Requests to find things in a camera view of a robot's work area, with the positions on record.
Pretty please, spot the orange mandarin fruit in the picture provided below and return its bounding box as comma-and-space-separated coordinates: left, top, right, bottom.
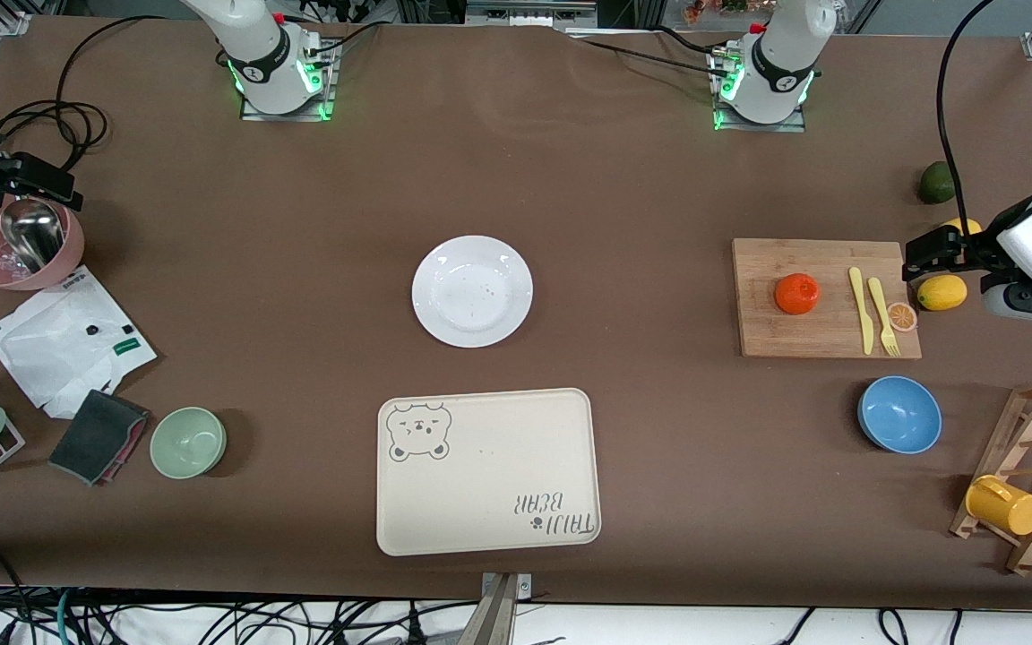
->
774, 272, 821, 316

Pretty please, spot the white round plate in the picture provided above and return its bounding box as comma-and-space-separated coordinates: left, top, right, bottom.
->
411, 235, 535, 349

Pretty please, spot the metal scoop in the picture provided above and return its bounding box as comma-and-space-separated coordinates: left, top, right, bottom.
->
0, 198, 66, 274

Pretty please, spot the green lime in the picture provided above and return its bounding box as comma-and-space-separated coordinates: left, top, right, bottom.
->
918, 160, 958, 205

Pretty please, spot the yellow plastic fork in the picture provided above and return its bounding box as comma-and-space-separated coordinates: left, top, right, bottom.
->
867, 277, 902, 358

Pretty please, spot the yellow plastic knife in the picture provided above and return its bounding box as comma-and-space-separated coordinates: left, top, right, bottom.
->
848, 266, 875, 356

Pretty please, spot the white plastic bag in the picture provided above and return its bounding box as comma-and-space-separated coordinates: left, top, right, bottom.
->
0, 265, 159, 420

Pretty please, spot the wooden cutting board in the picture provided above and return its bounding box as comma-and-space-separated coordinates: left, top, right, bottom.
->
731, 237, 923, 360

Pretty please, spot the blue bowl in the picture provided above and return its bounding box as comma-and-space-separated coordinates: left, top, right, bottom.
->
857, 375, 943, 455

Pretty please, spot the yellow mug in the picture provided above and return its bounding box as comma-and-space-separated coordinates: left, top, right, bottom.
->
965, 475, 1032, 537

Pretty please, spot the dark grey cloth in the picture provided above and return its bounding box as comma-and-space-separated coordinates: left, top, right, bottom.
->
48, 389, 151, 487

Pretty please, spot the wooden cup rack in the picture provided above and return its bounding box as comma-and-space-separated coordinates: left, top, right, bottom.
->
949, 378, 1032, 576

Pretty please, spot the pink cloth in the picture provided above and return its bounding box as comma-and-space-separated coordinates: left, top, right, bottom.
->
104, 414, 151, 486

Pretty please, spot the light green bowl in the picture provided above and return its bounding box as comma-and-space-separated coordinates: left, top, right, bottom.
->
150, 407, 228, 480

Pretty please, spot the grey metal device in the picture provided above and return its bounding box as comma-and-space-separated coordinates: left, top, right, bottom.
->
465, 0, 599, 28

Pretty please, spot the cream tray with bear print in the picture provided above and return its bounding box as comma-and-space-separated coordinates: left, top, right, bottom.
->
376, 387, 603, 557

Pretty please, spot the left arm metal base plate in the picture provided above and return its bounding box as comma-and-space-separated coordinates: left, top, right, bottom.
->
711, 45, 808, 133

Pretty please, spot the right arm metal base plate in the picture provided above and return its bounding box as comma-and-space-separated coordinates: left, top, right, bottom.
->
240, 40, 339, 123

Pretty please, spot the black right arm base cable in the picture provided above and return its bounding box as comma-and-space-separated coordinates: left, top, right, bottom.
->
279, 9, 383, 73

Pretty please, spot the black arm base cable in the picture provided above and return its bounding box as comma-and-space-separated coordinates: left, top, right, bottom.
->
561, 31, 732, 77
279, 9, 383, 73

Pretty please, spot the black left arm base cable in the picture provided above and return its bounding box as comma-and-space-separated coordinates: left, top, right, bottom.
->
561, 31, 732, 77

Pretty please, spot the teal cable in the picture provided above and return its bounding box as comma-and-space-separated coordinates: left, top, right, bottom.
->
50, 587, 78, 645

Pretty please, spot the metal table clamp bracket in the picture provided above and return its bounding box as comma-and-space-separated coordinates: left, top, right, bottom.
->
471, 572, 533, 645

